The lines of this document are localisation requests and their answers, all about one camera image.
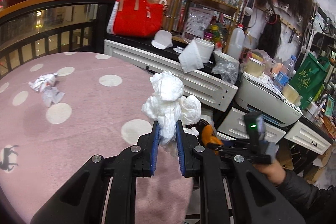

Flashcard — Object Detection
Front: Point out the white tissue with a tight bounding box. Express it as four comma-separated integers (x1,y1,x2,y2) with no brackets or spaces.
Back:
141,71,201,147

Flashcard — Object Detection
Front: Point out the right forearm dark sleeve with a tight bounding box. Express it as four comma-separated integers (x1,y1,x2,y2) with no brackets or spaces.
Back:
277,171,335,223

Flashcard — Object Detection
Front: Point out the person's right hand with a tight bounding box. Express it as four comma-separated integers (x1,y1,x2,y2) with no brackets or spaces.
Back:
253,160,286,186

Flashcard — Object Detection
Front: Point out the white drawer cabinet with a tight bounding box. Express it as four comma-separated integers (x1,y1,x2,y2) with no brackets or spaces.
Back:
104,36,333,155

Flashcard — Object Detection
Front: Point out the white printer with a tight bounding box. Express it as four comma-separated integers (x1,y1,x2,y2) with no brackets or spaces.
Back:
235,76,302,127

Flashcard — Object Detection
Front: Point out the white paper napkin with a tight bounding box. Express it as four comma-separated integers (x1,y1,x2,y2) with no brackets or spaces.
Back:
178,40,204,73

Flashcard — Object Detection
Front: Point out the water bottle blue label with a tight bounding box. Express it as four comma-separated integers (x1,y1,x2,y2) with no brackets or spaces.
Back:
273,55,297,91

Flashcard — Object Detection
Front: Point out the clear plastic bag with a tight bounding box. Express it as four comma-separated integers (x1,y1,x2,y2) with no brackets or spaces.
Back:
211,50,240,85

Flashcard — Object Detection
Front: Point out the green shopping bag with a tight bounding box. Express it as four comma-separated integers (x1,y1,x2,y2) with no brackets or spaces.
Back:
289,53,330,110

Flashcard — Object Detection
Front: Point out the pink polka dot tablecloth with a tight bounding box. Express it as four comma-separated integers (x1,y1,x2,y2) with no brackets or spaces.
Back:
0,51,195,224

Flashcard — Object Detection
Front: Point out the white plastic jug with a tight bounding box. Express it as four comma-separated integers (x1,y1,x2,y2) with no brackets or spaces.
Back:
227,24,245,61

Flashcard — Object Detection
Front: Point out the wooden shelf rack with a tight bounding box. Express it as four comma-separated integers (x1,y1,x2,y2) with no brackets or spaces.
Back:
167,0,241,54

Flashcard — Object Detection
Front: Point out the red tote bag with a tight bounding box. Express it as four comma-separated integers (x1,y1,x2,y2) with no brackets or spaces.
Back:
106,0,165,38

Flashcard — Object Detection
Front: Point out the crumpled printed paper scrap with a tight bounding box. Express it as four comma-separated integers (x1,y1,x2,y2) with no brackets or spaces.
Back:
29,73,65,107

